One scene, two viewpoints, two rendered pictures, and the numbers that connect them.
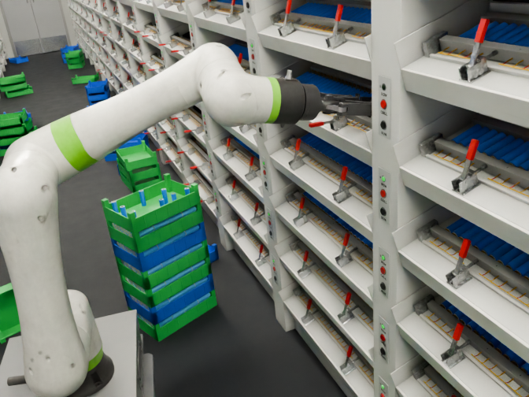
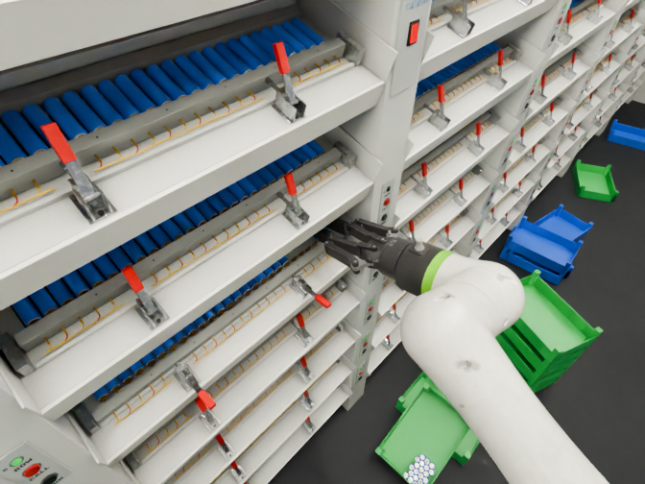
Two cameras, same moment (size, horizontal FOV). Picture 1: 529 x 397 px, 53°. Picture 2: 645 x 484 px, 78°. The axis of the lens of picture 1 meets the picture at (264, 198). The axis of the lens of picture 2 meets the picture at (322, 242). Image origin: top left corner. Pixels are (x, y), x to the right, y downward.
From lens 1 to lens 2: 145 cm
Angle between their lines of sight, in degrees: 88
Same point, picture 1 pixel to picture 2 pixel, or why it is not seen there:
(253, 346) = not seen: outside the picture
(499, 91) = (462, 118)
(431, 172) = (401, 208)
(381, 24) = (390, 140)
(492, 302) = (425, 229)
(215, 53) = (470, 295)
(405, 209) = not seen: hidden behind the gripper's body
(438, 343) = (390, 292)
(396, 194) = not seen: hidden behind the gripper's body
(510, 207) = (441, 175)
